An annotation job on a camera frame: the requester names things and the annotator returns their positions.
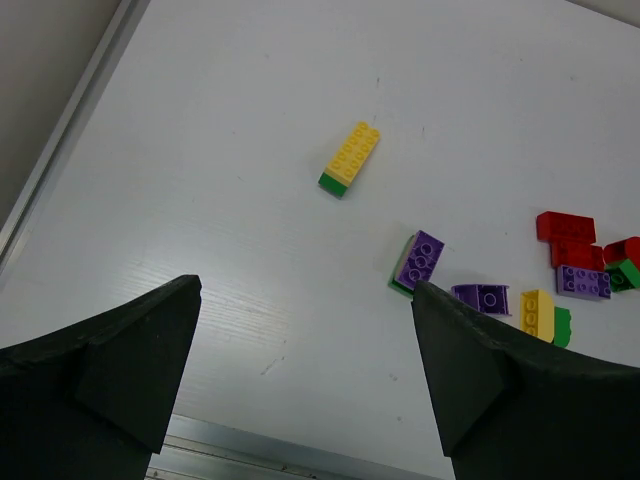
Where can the aluminium table edge rail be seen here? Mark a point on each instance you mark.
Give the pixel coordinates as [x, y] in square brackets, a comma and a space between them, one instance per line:
[89, 87]

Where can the curved yellow lego brick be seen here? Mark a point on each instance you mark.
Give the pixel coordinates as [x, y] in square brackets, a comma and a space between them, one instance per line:
[537, 314]

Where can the green square lego brick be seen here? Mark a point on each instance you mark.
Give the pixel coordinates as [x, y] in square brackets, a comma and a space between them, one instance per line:
[624, 275]

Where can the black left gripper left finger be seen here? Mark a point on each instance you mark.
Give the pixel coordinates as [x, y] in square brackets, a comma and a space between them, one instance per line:
[93, 400]

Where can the green brick under long yellow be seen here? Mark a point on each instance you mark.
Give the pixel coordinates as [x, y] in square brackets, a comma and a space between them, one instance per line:
[331, 185]

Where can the red lego brick near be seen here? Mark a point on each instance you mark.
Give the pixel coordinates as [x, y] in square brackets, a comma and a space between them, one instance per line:
[576, 254]

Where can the long yellow lego brick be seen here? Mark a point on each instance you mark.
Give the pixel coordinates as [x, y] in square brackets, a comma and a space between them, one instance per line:
[352, 155]

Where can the curved purple lego brick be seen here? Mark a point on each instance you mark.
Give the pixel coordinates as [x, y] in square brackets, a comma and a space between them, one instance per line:
[489, 299]

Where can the red rounded lego brick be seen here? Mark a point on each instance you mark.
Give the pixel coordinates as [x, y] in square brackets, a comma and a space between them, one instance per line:
[622, 250]

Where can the red lego brick far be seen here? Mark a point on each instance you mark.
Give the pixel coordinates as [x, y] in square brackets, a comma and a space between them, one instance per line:
[555, 226]

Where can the small purple lego plate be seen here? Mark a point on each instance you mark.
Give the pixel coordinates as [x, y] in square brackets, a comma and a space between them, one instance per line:
[582, 283]

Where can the green plate under purple brick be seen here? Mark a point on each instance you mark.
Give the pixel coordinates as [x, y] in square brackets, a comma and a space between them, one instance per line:
[400, 279]

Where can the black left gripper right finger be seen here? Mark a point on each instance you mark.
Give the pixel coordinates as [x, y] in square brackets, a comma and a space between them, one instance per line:
[510, 406]

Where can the flat purple lego brick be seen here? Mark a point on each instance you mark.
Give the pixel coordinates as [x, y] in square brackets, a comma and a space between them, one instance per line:
[424, 256]

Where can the small curved green brick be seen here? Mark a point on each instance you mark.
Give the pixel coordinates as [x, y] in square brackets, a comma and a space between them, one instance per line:
[562, 327]

